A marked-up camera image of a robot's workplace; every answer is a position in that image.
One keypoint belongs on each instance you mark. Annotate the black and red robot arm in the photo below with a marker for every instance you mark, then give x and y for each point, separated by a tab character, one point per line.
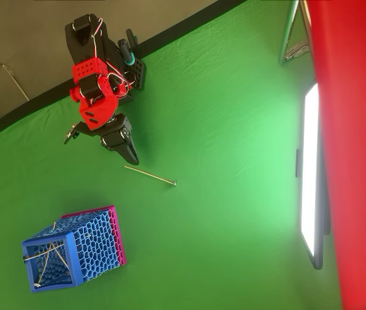
89	69

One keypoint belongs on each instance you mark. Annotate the black clamp with teal knob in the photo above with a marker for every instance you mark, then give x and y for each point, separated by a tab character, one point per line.
138	74

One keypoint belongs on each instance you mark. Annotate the small black wrist bracket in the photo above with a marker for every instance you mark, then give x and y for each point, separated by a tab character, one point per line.
71	134

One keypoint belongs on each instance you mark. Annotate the large red blurred mount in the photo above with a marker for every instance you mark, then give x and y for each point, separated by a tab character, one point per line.
357	129

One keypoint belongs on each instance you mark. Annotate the chrome tube stand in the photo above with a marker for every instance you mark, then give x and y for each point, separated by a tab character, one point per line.
285	35

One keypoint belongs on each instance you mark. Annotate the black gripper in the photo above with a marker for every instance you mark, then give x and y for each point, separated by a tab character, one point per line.
117	137

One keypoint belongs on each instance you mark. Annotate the blue and magenta mesh basket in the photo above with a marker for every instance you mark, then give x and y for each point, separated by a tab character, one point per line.
95	245

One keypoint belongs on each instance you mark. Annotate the black LED light panel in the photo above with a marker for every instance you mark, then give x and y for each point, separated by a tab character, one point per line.
310	161

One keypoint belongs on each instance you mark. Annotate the green cloth with black edge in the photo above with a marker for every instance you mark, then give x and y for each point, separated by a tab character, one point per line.
202	145

